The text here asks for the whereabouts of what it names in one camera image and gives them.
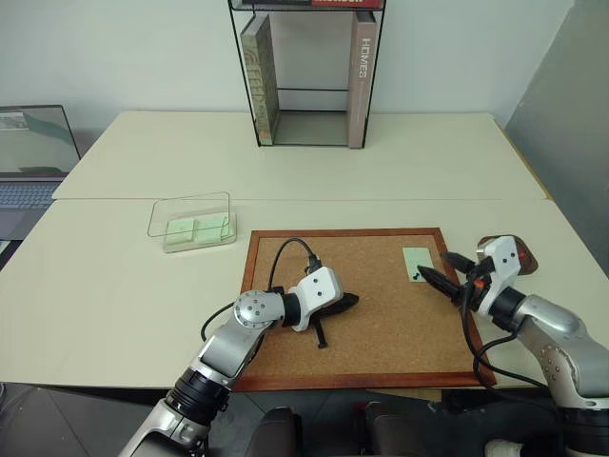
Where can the brown wooden tray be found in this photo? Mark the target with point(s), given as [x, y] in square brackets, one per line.
[527, 259]

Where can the dark rounded shape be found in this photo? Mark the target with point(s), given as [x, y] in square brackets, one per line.
[404, 431]

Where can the green paper note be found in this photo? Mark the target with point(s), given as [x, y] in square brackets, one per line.
[416, 257]

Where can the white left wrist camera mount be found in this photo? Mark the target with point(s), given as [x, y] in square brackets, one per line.
[318, 288]

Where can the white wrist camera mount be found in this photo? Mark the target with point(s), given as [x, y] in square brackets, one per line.
[500, 266]
[318, 288]

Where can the red flat-lying book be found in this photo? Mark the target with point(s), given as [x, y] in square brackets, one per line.
[338, 2]

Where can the black pushpin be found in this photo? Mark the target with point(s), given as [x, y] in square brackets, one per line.
[418, 274]

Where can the wood-framed cork board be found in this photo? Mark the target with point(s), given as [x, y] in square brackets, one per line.
[371, 333]

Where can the olive green book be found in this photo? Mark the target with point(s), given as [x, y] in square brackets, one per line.
[259, 85]

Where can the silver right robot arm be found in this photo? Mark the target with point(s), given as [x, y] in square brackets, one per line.
[552, 333]

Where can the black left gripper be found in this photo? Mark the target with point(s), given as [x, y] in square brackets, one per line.
[333, 308]

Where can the clear plastic box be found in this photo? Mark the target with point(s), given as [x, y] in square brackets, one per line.
[190, 209]

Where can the white rounded robot part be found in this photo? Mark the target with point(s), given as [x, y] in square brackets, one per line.
[504, 449]

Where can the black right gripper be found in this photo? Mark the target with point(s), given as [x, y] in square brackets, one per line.
[476, 290]

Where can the green sticky note pad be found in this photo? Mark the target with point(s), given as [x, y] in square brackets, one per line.
[211, 228]
[181, 231]

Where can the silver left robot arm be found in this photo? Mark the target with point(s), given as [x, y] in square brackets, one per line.
[223, 350]

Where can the grey laptop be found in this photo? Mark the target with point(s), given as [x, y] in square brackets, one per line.
[28, 162]

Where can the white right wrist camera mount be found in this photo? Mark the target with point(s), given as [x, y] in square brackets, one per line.
[500, 266]

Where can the dark flat-lying book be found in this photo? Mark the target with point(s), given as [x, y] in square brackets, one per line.
[276, 2]

